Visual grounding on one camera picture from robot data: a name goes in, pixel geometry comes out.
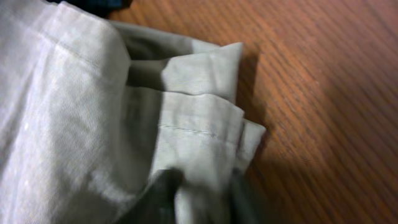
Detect khaki green shorts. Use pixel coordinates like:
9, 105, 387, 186
1, 1, 265, 223

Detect folded navy blue shorts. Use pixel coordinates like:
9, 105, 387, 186
47, 0, 133, 17

